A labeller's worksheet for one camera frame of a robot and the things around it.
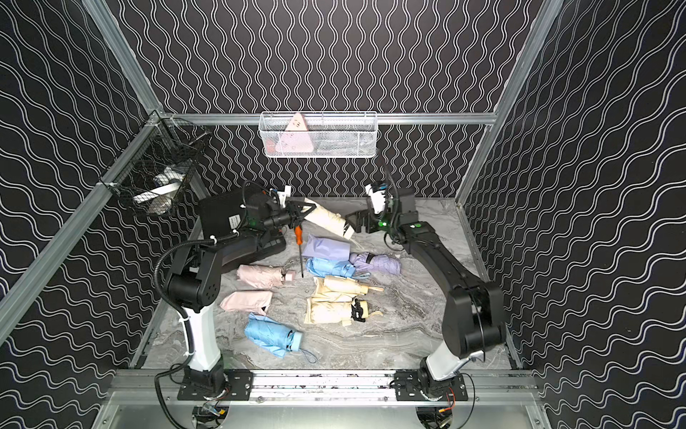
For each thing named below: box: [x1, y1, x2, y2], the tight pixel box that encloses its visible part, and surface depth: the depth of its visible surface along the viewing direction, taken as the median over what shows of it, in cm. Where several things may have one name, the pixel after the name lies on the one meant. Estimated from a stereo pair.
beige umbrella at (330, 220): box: [303, 197, 355, 241], surface depth 91 cm
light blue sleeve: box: [305, 257, 371, 279], surface depth 97 cm
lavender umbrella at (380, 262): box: [348, 251, 402, 275], surface depth 97 cm
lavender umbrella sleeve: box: [301, 234, 352, 261], surface depth 96 cm
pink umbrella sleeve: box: [219, 290, 273, 316], surface depth 88 cm
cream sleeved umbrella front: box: [312, 276, 385, 295], surface depth 92 cm
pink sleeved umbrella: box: [236, 264, 285, 288], surface depth 93 cm
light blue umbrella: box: [244, 312, 318, 364], surface depth 81 cm
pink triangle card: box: [275, 112, 314, 153], surface depth 92 cm
